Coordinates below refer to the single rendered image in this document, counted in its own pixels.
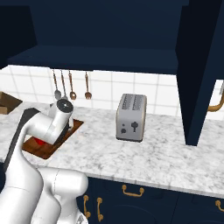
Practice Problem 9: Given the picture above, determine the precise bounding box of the dark blue base cabinet door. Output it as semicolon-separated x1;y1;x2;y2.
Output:
75;186;95;224
87;176;109;224

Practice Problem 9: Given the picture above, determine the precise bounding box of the brown wooden tray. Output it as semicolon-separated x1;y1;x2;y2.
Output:
21;117;85;160

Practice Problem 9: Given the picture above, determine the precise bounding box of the silver toaster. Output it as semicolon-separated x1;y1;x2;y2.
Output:
115;93;148;144

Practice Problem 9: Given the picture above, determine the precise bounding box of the wooden hanging fork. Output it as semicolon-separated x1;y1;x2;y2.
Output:
84;72;93;101

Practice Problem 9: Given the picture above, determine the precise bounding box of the wooden hanging slotted spoon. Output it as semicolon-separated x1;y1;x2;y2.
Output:
67;70;78;102

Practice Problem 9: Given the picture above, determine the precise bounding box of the metal hanging ladle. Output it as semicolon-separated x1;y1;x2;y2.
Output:
59;69;69;101

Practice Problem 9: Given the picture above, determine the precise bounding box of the metal hanging spoon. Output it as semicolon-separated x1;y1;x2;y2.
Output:
52;69;62;101

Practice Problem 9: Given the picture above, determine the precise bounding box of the red object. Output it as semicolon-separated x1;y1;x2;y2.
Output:
34;137;46;147

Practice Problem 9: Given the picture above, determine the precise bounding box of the dark blue drawer front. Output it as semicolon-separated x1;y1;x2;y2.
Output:
171;191;224;224
107;178;180;224

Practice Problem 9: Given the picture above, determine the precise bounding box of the brown open box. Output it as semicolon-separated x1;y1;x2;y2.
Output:
0;91;24;116

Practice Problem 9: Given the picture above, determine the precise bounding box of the dark blue wall cabinet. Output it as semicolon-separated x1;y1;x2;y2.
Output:
6;0;190;75

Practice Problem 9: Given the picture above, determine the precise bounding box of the brass drawer handle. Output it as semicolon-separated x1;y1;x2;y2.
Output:
214;199;224;213
121;184;145;198

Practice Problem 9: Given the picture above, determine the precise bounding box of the brass base cabinet handle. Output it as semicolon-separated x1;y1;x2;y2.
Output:
82;194;92;220
96;197;105;223

